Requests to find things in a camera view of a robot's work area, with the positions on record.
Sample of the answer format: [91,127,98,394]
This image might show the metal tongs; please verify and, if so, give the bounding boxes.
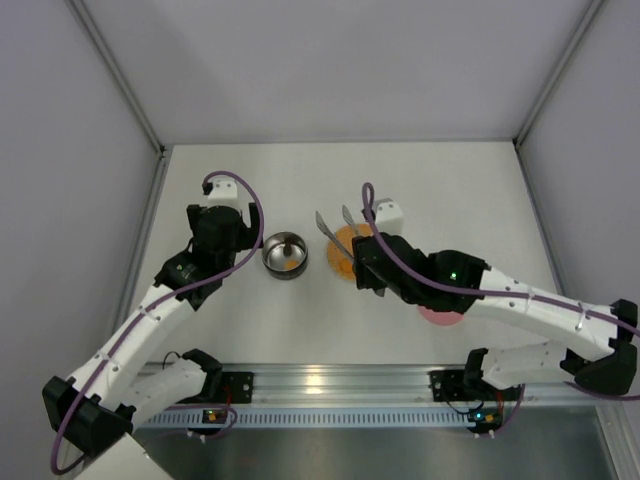
[315,205,371,283]

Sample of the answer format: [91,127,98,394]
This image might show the pink lid with black handle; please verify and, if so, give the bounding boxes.
[417,306,464,327]

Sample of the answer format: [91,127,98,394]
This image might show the orange round food piece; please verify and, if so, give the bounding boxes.
[332,257,352,275]

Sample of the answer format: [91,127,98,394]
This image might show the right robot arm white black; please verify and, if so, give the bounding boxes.
[352,233,638,398]

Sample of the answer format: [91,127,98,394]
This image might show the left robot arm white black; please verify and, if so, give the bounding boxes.
[42,202,264,459]

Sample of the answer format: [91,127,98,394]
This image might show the steel lunch box bowl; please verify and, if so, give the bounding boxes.
[262,231,309,280]

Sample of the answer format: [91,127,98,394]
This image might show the woven orange basket plate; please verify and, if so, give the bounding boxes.
[326,224,374,282]

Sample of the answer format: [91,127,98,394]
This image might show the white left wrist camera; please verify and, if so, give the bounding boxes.
[203,177,238,205]

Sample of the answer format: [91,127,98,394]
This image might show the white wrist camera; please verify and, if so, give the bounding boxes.
[203,177,238,205]
[374,198,404,235]

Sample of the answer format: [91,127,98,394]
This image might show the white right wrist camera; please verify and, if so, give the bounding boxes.
[374,198,404,235]

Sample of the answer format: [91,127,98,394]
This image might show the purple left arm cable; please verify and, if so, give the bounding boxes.
[51,170,264,474]

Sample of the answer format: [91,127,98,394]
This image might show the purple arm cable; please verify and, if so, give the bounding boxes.
[51,170,264,474]
[361,181,640,401]

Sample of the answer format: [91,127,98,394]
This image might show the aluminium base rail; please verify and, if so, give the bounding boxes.
[134,362,640,407]

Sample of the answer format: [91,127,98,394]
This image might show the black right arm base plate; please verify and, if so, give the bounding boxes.
[429,369,469,403]

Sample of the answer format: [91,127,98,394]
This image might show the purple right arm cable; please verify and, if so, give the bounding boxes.
[361,181,640,401]

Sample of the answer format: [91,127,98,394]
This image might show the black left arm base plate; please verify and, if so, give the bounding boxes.
[219,371,254,404]

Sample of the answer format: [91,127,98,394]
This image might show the slotted grey cable duct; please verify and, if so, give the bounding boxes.
[143,406,500,430]

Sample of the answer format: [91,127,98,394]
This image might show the left aluminium frame post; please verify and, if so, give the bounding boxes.
[64,0,165,157]

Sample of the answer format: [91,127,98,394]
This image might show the aluminium frame post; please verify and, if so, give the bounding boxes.
[64,0,165,157]
[513,0,608,153]

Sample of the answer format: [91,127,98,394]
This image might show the right aluminium frame post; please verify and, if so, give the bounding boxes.
[513,0,608,153]

